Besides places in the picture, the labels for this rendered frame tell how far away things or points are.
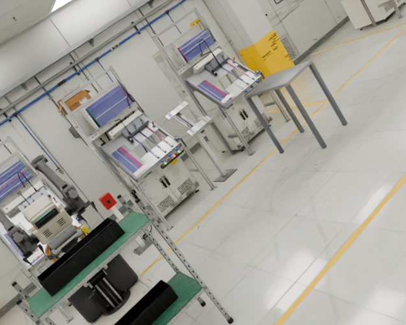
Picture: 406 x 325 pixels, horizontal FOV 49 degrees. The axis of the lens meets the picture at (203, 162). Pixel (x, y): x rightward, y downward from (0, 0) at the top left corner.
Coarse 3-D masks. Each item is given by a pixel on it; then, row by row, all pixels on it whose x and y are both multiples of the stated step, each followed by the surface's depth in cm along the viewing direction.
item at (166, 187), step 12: (168, 156) 552; (156, 168) 544; (168, 168) 551; (180, 168) 559; (132, 180) 556; (144, 180) 537; (156, 180) 544; (168, 180) 551; (180, 180) 559; (192, 180) 566; (156, 192) 544; (168, 192) 551; (180, 192) 558; (144, 204) 551; (156, 204) 544; (168, 204) 551; (156, 216) 544
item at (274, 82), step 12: (276, 72) 499; (288, 72) 465; (300, 72) 443; (264, 84) 483; (276, 84) 450; (288, 84) 434; (324, 84) 459; (252, 96) 482; (252, 108) 496; (288, 108) 520; (300, 108) 441; (336, 108) 466; (264, 120) 501; (300, 132) 531; (276, 144) 508; (324, 144) 454
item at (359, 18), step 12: (348, 0) 755; (360, 0) 732; (372, 0) 720; (384, 0) 724; (396, 0) 737; (348, 12) 771; (360, 12) 752; (372, 12) 735; (384, 12) 724; (396, 12) 698; (360, 24) 767; (372, 24) 744
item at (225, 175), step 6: (192, 126) 538; (198, 138) 542; (204, 144) 545; (204, 150) 551; (210, 150) 549; (210, 156) 550; (216, 162) 552; (222, 168) 556; (222, 174) 558; (228, 174) 556; (216, 180) 565; (222, 180) 551
